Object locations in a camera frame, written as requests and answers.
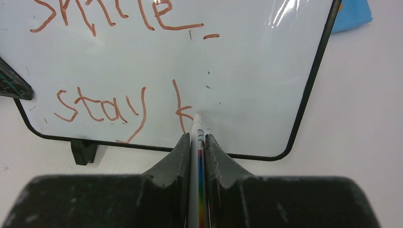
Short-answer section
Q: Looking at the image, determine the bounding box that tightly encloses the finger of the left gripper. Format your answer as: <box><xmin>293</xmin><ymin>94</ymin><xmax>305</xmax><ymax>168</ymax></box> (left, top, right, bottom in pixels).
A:
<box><xmin>0</xmin><ymin>58</ymin><xmax>34</xmax><ymax>101</ymax></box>

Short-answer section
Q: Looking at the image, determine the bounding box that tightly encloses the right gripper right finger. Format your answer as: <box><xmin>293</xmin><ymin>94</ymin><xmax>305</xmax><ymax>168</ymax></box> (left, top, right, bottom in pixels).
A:
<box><xmin>205</xmin><ymin>134</ymin><xmax>380</xmax><ymax>228</ymax></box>

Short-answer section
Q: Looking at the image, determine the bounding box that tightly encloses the blue patterned cloth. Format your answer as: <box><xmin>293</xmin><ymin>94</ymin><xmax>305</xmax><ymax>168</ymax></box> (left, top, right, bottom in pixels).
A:
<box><xmin>332</xmin><ymin>0</ymin><xmax>373</xmax><ymax>33</ymax></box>

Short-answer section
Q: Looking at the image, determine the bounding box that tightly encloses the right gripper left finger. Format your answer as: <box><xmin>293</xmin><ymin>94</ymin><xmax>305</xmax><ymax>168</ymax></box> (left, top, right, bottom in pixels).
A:
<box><xmin>3</xmin><ymin>133</ymin><xmax>191</xmax><ymax>228</ymax></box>

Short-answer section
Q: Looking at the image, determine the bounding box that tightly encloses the whiteboard with black frame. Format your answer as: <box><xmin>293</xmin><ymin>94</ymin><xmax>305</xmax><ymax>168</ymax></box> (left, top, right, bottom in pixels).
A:
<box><xmin>0</xmin><ymin>0</ymin><xmax>341</xmax><ymax>164</ymax></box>

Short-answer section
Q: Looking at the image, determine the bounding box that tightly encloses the marker pen white barrel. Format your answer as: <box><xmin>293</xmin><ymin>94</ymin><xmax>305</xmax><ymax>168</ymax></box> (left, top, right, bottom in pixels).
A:
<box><xmin>187</xmin><ymin>112</ymin><xmax>210</xmax><ymax>228</ymax></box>

